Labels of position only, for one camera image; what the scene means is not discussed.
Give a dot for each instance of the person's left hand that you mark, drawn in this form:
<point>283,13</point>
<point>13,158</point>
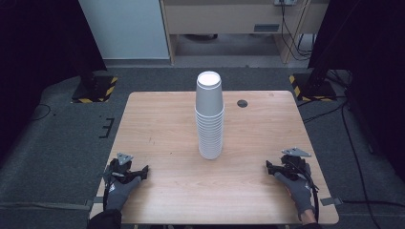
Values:
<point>121,192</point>

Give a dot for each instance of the black hazard-striped stand base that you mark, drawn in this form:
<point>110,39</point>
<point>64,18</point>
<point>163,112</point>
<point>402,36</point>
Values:
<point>313,89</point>
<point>95,92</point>

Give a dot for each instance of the black stand pole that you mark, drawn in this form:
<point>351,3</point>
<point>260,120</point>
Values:
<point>321,68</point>
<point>87,74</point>

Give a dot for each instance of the grey tape strip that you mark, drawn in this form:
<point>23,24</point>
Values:
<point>330,201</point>
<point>95,201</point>

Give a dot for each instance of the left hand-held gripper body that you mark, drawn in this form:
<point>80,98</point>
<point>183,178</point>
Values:
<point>122,165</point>

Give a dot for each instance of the white power strip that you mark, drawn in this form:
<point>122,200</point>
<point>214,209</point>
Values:
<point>285,2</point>

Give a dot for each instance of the light wooden desk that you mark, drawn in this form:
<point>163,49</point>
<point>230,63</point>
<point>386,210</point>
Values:
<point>223,19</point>

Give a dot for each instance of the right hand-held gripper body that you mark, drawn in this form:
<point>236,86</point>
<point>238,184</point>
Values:
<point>294,163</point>

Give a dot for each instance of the stack of white paper cups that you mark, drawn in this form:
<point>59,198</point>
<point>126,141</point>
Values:
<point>209,108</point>

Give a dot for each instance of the white cabinet panel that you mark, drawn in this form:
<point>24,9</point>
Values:
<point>124,28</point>

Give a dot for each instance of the dark round table grommet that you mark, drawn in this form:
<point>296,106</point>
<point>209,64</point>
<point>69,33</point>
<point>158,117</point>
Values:
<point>242,103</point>

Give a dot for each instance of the black curtain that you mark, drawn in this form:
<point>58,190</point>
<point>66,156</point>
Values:
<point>369,63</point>
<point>38,47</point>

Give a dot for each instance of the person's right hand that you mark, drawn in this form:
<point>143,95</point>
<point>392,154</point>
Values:
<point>297,191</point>

